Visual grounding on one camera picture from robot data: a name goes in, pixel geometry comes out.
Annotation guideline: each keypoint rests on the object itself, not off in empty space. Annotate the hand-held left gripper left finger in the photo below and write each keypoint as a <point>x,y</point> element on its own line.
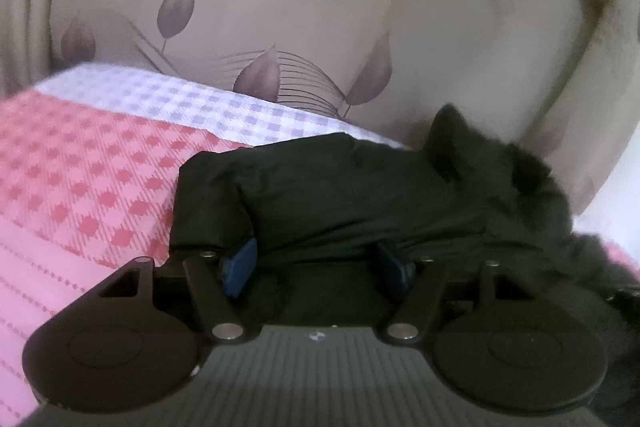
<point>239,268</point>

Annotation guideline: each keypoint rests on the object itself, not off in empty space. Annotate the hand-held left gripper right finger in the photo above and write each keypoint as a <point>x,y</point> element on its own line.
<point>395,272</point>

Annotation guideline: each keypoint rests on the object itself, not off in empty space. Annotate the black fur-trimmed jacket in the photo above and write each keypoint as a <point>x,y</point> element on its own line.
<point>350,192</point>

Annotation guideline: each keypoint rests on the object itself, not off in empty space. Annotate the pink checkered bed sheet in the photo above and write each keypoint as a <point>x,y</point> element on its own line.
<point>85,177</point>

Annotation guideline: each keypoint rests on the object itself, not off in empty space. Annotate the beige ribbed wall trim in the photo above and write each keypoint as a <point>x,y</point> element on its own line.
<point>25,7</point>

